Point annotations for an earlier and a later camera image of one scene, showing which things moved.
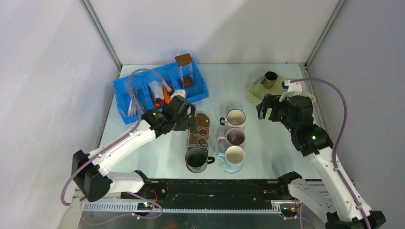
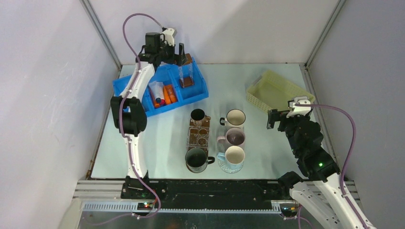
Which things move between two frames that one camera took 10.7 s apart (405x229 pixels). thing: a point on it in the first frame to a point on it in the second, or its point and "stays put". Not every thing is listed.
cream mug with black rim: (235, 118) stays put
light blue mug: (234, 156) stays put
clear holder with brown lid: (185, 63) stays put
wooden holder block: (198, 138) stays put
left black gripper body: (183, 123) to (166, 53)
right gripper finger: (261, 109) to (272, 117)
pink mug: (234, 136) stays put
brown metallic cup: (269, 79) to (198, 114)
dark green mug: (197, 160) stays put
